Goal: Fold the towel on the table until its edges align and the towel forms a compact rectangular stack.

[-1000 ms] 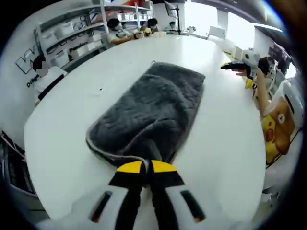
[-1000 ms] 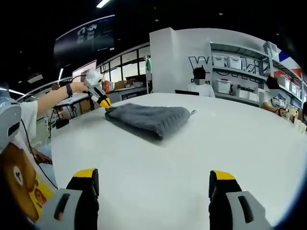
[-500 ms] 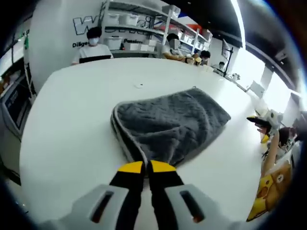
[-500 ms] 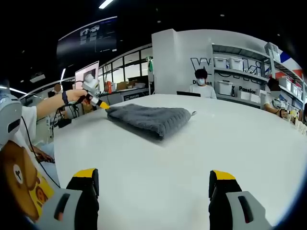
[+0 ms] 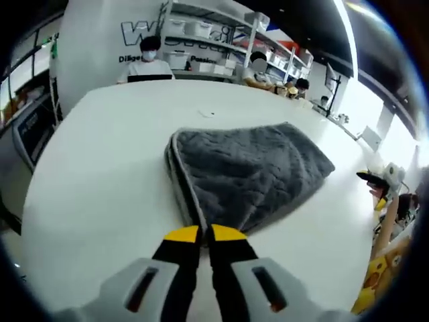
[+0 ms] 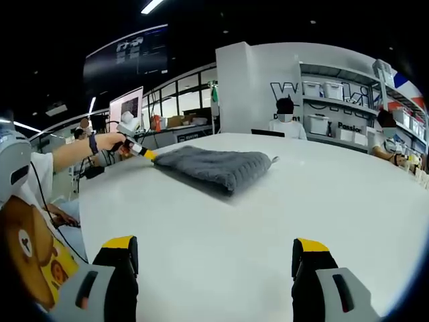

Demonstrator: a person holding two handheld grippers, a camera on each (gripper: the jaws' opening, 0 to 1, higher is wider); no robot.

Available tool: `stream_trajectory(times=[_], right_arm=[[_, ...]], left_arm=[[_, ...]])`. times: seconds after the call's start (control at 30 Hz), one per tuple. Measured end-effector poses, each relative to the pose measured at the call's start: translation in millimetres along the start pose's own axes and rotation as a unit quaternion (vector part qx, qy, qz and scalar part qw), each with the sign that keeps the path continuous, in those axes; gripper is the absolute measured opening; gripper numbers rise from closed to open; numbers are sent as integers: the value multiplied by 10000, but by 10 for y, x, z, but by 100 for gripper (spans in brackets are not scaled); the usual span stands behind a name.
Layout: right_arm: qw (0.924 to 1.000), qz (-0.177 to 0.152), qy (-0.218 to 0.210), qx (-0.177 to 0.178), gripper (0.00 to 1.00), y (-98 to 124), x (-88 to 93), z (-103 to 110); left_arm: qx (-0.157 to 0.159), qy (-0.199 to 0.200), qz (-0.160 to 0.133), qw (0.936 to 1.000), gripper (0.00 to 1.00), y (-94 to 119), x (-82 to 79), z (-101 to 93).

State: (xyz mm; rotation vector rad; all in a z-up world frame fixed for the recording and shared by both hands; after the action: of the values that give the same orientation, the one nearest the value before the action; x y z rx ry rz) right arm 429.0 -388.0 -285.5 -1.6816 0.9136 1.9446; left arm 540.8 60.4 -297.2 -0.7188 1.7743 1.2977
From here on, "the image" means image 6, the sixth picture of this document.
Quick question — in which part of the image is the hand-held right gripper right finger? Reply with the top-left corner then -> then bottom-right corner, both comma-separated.
290,237 -> 381,322

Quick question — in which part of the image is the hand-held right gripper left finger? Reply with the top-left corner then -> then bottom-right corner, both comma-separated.
55,235 -> 139,322

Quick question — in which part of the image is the grey towel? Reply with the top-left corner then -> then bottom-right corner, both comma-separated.
151,145 -> 280,197

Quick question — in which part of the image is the pink screen monitor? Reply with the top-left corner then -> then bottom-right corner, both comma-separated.
109,86 -> 144,133

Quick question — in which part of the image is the dark wristband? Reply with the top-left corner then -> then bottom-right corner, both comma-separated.
88,133 -> 101,155

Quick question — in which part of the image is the grey workbench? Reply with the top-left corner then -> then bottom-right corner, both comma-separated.
143,125 -> 215,148

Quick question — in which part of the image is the ceiling projector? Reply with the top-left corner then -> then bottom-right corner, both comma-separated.
45,103 -> 68,117

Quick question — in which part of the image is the white table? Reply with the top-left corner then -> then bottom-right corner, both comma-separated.
77,132 -> 429,322

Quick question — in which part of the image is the ceiling strip light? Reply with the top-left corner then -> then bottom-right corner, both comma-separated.
140,0 -> 165,14

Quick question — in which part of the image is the white grey chest-worn device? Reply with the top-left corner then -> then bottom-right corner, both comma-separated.
0,110 -> 33,205

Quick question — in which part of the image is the black laptop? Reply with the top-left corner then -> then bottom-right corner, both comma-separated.
251,129 -> 286,139

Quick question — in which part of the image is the white storage box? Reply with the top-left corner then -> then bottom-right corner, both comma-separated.
323,83 -> 345,101
308,114 -> 329,135
306,82 -> 324,99

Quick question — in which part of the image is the grey metal shelf unit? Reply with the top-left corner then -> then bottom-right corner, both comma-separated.
298,61 -> 386,148
378,60 -> 429,155

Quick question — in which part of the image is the black device cable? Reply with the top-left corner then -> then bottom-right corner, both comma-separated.
30,160 -> 88,263

